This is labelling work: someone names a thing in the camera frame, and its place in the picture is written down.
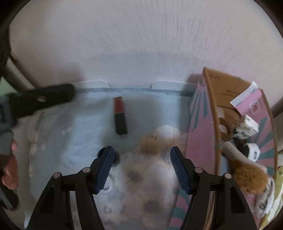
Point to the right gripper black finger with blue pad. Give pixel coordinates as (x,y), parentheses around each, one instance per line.
(230,209)
(53,209)

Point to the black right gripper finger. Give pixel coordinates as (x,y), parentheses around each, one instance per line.
(27,103)

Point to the red black lipstick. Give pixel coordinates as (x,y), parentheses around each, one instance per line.
(119,116)

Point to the person's left hand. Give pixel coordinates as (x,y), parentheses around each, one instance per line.
(11,176)

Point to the white paw print sock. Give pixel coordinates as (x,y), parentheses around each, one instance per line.
(265,198)

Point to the brown fluffy brush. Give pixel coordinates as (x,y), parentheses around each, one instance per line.
(250,176)

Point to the cardboard box pink lining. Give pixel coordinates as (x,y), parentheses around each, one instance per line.
(219,101)

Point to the black round cap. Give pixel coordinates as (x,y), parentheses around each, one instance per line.
(116,160)

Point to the small white printed box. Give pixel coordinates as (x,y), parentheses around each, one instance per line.
(245,127)

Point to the light blue floral cloth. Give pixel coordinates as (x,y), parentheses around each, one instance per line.
(88,143)

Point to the beige small cylinder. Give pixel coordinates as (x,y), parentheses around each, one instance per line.
(151,145)

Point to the clear plastic tray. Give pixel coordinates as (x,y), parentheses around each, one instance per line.
(132,86)

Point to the black curved table frame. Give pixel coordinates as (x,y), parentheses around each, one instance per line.
(12,80)

